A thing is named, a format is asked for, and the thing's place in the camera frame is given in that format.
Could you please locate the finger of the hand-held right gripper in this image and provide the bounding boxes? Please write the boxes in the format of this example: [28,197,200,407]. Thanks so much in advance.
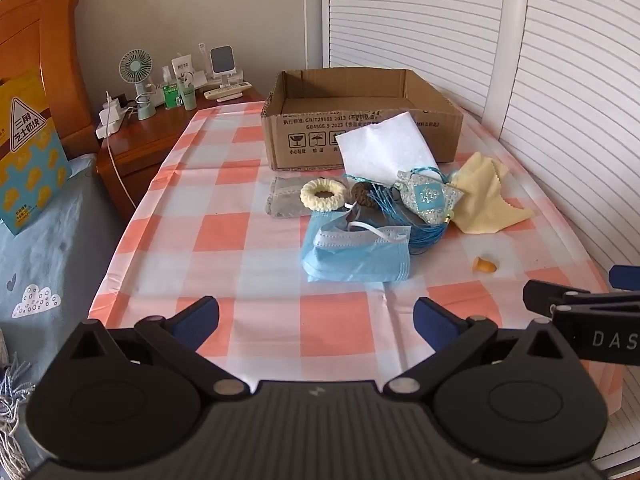
[609,265,640,292]
[522,280,640,318]

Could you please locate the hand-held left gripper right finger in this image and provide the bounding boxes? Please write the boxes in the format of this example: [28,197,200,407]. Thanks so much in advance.
[382,296,581,402]

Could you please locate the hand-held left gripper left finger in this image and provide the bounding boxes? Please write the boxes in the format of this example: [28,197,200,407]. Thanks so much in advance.
[67,296,249,402]

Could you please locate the blue face mask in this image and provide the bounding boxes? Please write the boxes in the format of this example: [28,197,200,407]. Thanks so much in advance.
[301,209,412,283]

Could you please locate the yellow cloth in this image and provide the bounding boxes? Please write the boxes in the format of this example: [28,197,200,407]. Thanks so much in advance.
[452,151,535,235]

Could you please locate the brown crocheted piece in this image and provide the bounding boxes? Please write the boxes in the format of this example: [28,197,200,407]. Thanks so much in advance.
[350,181,396,209]

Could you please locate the cream knitted ring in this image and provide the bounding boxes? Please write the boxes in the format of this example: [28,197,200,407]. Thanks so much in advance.
[300,178,348,212]

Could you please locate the cardboard box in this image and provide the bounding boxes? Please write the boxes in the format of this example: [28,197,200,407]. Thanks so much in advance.
[261,69,464,172]

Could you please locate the dark grey cloth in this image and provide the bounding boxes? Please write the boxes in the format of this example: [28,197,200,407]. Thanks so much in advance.
[347,204,398,232]

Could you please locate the blue patterned sachet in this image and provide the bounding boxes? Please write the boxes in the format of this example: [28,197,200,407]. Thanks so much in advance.
[395,170,466,225]

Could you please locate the blue grey bed blanket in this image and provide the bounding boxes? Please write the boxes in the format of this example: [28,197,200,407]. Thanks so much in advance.
[0,154,135,376]

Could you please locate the white louvered wardrobe door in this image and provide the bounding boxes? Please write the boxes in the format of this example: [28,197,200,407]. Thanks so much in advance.
[500,0,640,472]
[320,0,507,122]

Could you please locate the wooden nightstand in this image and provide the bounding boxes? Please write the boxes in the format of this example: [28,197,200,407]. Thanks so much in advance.
[96,85,268,223]

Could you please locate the white paper bag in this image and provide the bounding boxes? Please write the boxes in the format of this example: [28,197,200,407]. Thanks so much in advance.
[335,112,435,186]

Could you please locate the grey fringed scarf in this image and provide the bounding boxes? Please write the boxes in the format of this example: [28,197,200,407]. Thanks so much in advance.
[0,330,37,467]

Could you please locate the white power strip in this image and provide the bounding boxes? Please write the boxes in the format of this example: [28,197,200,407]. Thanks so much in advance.
[96,105,136,139]

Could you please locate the green bottle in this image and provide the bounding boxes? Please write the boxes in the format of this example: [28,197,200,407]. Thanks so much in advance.
[181,72,197,111]

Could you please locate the white remote control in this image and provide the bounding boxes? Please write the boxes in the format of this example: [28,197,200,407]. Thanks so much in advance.
[202,82,251,101]

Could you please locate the yellow and blue paper bag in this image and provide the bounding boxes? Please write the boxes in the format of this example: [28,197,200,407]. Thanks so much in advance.
[0,71,70,236]

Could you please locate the white card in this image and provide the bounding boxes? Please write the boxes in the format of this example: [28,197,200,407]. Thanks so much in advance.
[171,52,195,81]

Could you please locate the green desk fan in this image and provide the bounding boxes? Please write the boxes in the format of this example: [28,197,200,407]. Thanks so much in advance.
[118,49,153,121]

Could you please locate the wooden headboard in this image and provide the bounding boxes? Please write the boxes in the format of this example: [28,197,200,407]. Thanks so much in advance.
[0,0,108,161]

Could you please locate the blue cord tassel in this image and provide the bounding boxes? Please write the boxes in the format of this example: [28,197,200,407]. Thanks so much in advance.
[344,165,453,251]

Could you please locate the white cable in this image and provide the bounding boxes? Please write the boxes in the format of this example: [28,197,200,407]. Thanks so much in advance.
[104,91,137,211]

